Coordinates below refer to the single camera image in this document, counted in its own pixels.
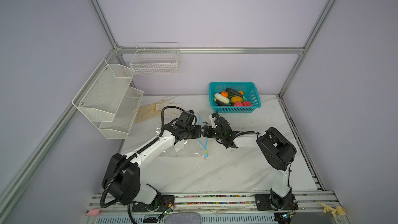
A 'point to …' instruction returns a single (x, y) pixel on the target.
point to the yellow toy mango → (236, 99)
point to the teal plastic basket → (250, 93)
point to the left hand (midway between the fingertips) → (199, 133)
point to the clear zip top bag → (198, 146)
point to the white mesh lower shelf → (119, 128)
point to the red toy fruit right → (246, 103)
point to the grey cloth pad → (182, 218)
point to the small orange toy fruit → (241, 92)
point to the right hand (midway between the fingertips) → (200, 130)
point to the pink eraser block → (93, 212)
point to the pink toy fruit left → (238, 103)
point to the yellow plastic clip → (338, 209)
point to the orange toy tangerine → (224, 93)
